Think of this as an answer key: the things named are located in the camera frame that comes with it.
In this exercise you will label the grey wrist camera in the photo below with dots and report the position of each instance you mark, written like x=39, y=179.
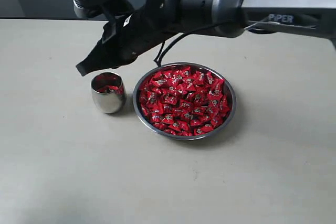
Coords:
x=87, y=9

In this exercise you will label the stainless steel bowl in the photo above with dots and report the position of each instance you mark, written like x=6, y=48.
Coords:
x=184, y=102

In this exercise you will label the stainless steel cup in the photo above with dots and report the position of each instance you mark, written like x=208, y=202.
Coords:
x=108, y=103

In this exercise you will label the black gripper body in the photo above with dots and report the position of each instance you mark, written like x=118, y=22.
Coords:
x=121, y=44

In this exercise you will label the pile of red wrapped candies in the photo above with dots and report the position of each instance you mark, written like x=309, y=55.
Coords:
x=183, y=102

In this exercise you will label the red candy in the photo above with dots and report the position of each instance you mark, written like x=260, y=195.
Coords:
x=107, y=89

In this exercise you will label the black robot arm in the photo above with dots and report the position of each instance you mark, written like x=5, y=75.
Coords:
x=230, y=18

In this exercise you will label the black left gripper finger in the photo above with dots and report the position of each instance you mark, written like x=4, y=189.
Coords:
x=92, y=63

